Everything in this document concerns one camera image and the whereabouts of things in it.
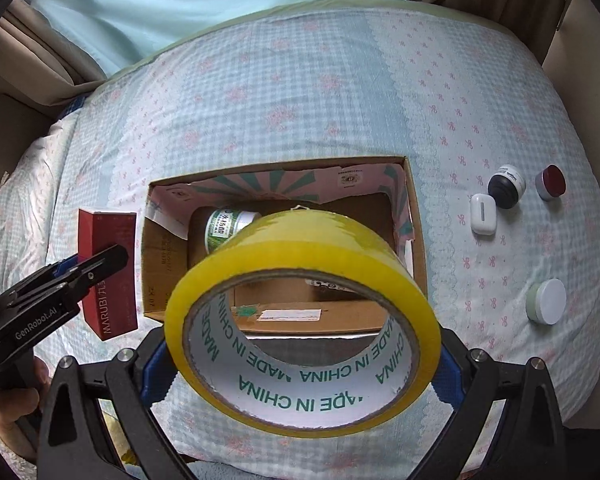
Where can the beige curtain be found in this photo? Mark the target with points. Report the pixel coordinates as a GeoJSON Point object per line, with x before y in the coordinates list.
{"type": "Point", "coordinates": [35, 59]}

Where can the cardboard box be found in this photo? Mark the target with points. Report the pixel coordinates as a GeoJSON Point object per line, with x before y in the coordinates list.
{"type": "Point", "coordinates": [338, 235]}

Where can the black lid small jar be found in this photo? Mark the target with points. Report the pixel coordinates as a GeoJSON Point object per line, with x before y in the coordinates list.
{"type": "Point", "coordinates": [507, 186]}

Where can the pale green white-lid jar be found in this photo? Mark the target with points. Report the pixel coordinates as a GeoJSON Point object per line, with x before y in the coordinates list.
{"type": "Point", "coordinates": [546, 301]}

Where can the white earbuds case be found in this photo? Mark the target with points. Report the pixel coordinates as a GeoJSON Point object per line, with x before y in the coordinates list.
{"type": "Point", "coordinates": [483, 214]}

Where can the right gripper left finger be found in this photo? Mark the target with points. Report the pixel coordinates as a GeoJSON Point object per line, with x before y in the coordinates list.
{"type": "Point", "coordinates": [74, 440]}

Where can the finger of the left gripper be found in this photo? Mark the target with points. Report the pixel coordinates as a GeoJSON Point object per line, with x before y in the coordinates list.
{"type": "Point", "coordinates": [52, 270]}
{"type": "Point", "coordinates": [87, 269]}

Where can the red rectangular box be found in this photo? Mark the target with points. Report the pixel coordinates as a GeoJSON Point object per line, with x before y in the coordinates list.
{"type": "Point", "coordinates": [109, 308]}

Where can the yellow packing tape roll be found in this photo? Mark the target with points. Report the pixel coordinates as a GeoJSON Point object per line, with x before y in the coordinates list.
{"type": "Point", "coordinates": [299, 385]}

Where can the floral checkered bed sheet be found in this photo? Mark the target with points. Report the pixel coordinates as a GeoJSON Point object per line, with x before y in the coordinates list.
{"type": "Point", "coordinates": [449, 124]}

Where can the red lid silver jar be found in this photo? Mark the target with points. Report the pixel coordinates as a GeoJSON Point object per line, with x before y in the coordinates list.
{"type": "Point", "coordinates": [550, 183]}

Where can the green label white jar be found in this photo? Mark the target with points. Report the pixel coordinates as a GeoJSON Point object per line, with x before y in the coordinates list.
{"type": "Point", "coordinates": [223, 224]}

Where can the person's left hand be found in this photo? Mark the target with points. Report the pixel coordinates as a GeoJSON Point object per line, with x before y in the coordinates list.
{"type": "Point", "coordinates": [17, 403]}

